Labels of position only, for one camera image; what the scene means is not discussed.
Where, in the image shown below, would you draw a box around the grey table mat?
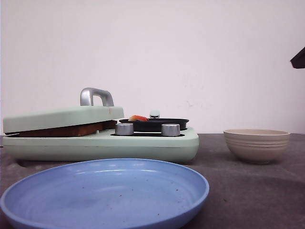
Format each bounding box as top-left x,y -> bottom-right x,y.
0,134 -> 305,229

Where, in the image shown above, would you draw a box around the breakfast maker hinged lid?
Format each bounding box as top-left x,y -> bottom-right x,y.
3,87 -> 124,134

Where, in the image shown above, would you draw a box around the silver knob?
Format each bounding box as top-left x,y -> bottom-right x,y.
161,124 -> 180,137
115,123 -> 134,136

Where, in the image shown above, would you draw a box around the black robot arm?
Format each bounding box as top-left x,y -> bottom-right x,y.
290,47 -> 305,69

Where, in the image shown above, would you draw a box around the right silver knob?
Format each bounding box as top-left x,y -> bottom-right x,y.
161,124 -> 180,137

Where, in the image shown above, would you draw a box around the blue plate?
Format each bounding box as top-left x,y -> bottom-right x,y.
0,159 -> 209,229

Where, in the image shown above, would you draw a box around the black round frying pan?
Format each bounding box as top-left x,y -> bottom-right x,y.
119,117 -> 189,132

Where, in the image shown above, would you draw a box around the left silver knob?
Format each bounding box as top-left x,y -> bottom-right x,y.
115,123 -> 134,136

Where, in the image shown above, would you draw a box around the beige ribbed bowl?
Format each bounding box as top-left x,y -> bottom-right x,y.
224,129 -> 290,164

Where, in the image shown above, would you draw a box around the bread slice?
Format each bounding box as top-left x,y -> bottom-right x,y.
19,122 -> 102,137
102,120 -> 117,130

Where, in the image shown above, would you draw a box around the orange white shrimp pieces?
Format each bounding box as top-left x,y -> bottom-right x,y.
128,115 -> 149,122

